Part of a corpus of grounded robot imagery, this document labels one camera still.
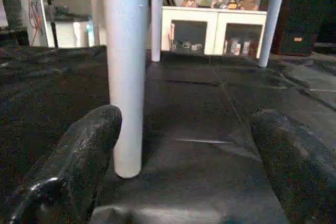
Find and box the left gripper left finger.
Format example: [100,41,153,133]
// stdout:
[0,105,123,224]

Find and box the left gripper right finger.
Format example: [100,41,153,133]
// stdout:
[250,109,336,224]

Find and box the white plastic table leg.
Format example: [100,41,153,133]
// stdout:
[257,0,290,68]
[102,0,150,179]
[150,0,165,62]

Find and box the black box orange label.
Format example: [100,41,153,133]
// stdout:
[282,0,318,57]

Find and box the white glass door cabinet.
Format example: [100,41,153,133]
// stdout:
[160,6,268,60]

